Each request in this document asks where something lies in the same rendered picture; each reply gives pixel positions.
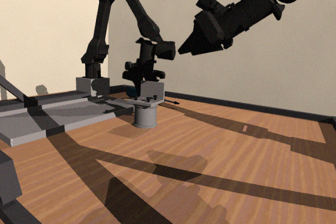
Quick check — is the dark blue screwdriver barrel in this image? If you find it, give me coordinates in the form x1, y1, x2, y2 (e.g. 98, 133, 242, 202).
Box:
126, 87, 174, 103

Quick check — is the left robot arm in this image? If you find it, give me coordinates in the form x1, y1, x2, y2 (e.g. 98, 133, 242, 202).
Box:
81, 0, 176, 79

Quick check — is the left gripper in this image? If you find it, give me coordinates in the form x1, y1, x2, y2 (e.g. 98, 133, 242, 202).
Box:
122, 56, 165, 97

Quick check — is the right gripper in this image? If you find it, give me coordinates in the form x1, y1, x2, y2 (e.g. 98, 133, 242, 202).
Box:
178, 2, 253, 56

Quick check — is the dark grey cylinder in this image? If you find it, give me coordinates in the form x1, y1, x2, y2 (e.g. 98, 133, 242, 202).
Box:
133, 104, 158, 129

